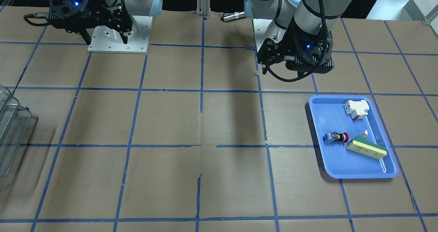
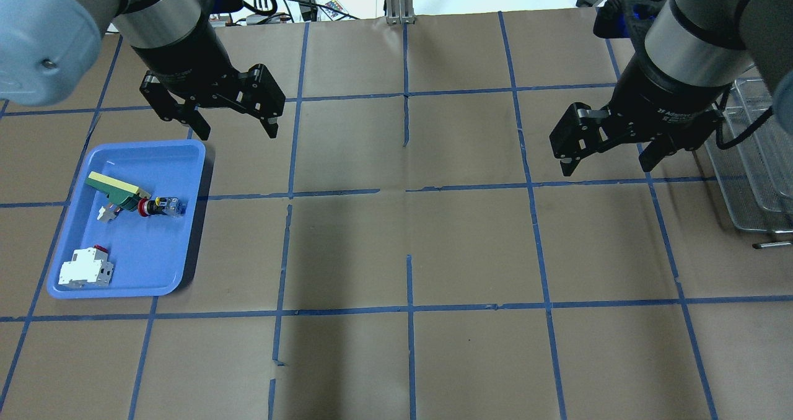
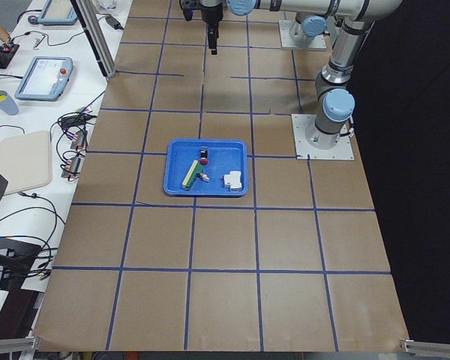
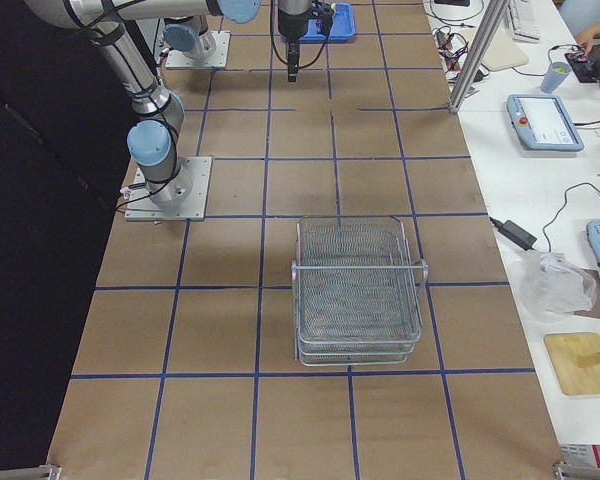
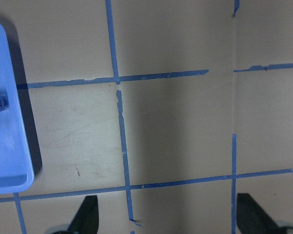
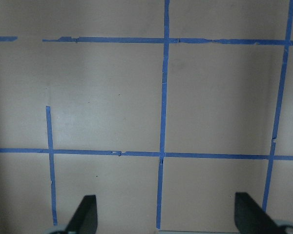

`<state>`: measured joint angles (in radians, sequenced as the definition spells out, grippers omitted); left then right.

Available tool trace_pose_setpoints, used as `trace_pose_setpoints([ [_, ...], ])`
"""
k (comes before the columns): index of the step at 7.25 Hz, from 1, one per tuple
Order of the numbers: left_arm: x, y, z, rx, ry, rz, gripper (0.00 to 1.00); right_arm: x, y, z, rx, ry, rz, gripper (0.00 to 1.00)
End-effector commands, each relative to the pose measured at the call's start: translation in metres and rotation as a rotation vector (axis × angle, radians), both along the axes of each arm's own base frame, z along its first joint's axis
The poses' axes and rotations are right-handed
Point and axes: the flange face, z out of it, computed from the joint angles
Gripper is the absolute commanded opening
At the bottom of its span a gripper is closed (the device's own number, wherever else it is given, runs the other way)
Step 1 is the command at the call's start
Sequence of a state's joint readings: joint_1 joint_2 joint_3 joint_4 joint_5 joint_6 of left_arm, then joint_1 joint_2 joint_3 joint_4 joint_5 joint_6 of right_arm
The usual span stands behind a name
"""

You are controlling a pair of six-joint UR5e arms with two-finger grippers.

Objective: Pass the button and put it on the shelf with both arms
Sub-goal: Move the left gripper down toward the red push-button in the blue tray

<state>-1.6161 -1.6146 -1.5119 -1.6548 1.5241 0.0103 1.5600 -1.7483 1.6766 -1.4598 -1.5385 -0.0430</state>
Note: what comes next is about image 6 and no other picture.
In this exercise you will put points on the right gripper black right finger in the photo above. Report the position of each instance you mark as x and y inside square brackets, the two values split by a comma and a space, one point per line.
[249, 218]

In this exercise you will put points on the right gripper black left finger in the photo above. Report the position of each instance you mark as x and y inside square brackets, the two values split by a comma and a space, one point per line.
[85, 218]

